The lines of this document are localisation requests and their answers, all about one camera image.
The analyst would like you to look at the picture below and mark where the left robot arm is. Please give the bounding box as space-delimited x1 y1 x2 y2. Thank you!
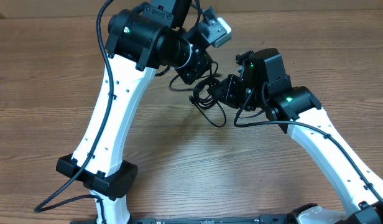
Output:
56 1 231 223

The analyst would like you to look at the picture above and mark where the black USB cable bundle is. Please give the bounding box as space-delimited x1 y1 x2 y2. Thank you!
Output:
168 60 228 128

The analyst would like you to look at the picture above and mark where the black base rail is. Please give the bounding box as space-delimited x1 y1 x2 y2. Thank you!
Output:
70 203 346 224

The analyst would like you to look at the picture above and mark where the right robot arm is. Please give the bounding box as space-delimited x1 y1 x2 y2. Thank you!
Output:
208 48 383 223

